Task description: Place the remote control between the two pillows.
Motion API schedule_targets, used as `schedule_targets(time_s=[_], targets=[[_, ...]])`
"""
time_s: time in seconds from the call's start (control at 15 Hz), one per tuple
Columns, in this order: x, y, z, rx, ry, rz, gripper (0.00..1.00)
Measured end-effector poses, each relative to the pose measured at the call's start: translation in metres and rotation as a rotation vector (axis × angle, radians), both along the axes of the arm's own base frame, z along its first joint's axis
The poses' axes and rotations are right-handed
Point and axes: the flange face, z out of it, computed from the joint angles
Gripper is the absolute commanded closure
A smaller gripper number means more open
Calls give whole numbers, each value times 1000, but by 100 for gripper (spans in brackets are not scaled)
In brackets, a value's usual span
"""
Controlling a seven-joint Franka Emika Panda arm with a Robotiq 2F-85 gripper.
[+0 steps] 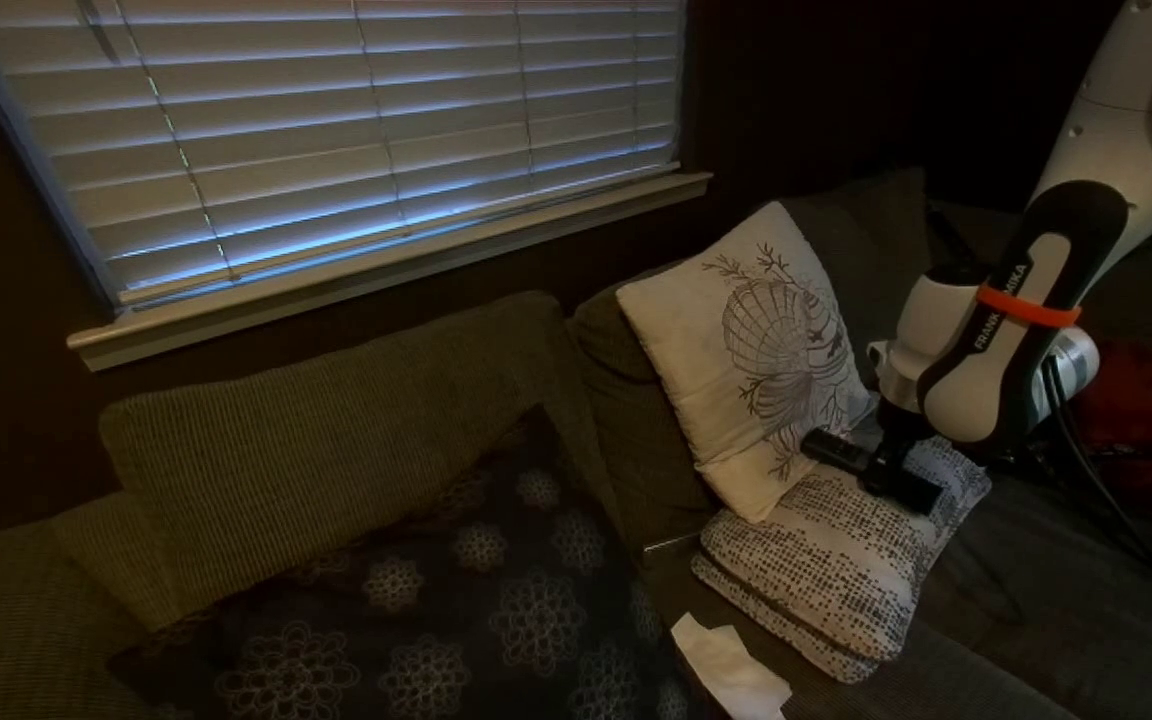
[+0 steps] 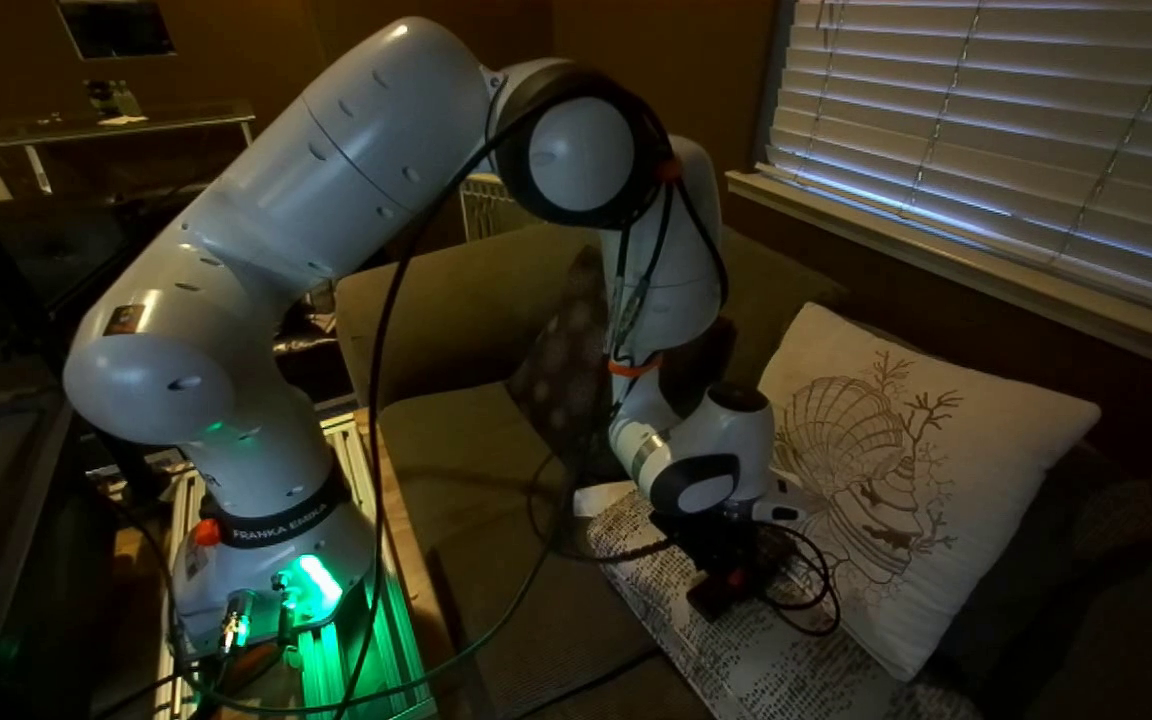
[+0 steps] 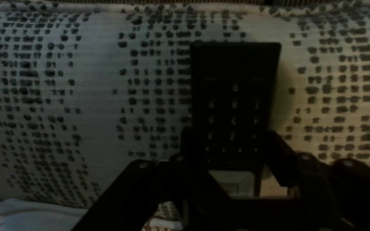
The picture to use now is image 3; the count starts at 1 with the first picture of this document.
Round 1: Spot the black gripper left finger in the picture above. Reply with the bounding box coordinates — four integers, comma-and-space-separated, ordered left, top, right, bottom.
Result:
70, 127, 233, 231

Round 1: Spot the large white black-dotted pillow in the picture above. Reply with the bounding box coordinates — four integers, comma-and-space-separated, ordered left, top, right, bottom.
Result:
0, 2, 370, 216

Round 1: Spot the black remote control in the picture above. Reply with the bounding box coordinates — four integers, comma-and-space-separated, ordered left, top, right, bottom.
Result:
188, 41, 282, 200

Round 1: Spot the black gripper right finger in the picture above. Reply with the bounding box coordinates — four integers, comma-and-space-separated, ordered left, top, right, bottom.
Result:
260, 129, 370, 231

